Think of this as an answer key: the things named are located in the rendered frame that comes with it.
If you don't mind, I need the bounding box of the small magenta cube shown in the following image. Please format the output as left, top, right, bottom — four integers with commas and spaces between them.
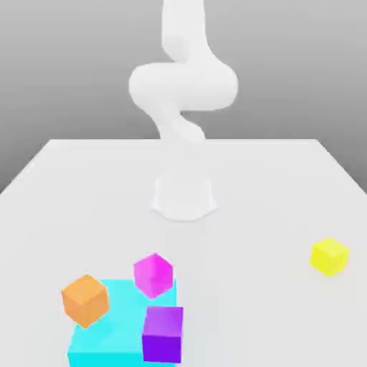
133, 252, 174, 300

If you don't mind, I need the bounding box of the small purple cube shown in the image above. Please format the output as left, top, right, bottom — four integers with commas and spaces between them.
141, 305, 184, 364

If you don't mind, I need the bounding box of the small orange cube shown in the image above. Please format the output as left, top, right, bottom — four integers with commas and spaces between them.
61, 274, 110, 330

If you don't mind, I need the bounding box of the small yellow cube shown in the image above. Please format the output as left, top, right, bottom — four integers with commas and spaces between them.
309, 237, 351, 278

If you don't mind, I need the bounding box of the large cyan box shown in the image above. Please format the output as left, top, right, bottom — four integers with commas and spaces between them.
67, 278, 178, 367

